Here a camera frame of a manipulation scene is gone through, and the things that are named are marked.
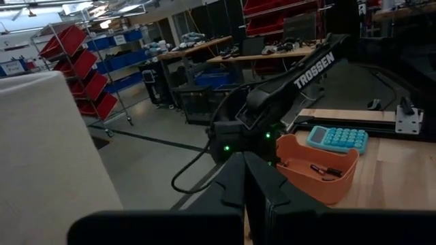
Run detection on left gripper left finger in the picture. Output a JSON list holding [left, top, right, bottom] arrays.
[[67, 151, 247, 245]]

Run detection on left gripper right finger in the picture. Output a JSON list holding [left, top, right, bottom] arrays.
[[243, 151, 436, 245]]

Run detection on orange plastic bin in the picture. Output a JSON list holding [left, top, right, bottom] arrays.
[[275, 133, 360, 206]]

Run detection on batteries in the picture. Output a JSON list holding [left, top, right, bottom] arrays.
[[309, 163, 327, 176]]

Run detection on blue crate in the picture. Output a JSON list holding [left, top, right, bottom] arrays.
[[194, 69, 236, 89]]

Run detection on wooden workbench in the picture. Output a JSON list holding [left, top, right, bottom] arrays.
[[157, 35, 234, 63], [206, 44, 323, 65]]

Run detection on blue calculator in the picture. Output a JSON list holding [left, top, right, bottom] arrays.
[[306, 125, 370, 156]]

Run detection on black equipment cart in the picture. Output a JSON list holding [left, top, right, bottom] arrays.
[[138, 61, 178, 106]]

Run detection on red shelf bin row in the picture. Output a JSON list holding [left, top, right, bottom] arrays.
[[242, 0, 321, 37]]

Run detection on black background screen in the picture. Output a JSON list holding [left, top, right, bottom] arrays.
[[283, 12, 317, 42]]

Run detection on red storage bin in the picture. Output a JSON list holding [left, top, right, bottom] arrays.
[[67, 71, 110, 101], [39, 24, 89, 61], [52, 49, 99, 80], [78, 92, 119, 120]]

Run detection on blue storage bin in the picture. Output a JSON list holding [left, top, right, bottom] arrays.
[[87, 35, 115, 52], [124, 29, 144, 44]]

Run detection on black wire cart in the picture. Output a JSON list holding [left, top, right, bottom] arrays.
[[172, 84, 219, 125]]

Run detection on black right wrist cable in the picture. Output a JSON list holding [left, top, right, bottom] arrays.
[[170, 131, 222, 195]]

